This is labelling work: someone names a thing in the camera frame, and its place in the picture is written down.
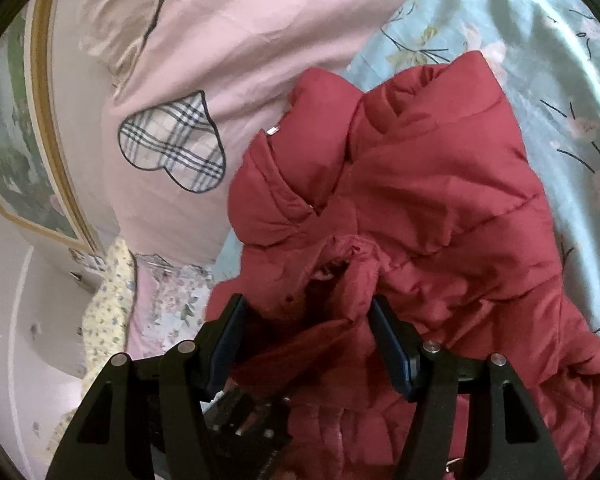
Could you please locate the floral pink pillow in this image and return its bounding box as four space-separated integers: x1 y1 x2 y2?
129 252 217 358

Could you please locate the gold framed wall picture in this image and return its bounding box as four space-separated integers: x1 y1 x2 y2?
0 10 100 252

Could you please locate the yellow floral cloth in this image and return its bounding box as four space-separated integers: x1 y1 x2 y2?
45 237 137 461

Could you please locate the red puffer jacket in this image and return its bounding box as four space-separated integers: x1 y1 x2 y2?
205 50 600 480

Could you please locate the light blue floral bed sheet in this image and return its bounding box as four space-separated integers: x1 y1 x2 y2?
215 0 600 341

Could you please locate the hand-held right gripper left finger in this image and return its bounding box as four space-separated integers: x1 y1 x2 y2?
45 294 246 480

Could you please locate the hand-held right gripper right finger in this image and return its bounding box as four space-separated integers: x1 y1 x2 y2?
369 296 566 480

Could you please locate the pink duvet with plaid hearts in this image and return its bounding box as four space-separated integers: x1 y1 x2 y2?
80 0 461 266

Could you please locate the beige satin pillow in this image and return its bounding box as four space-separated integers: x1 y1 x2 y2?
80 0 201 81

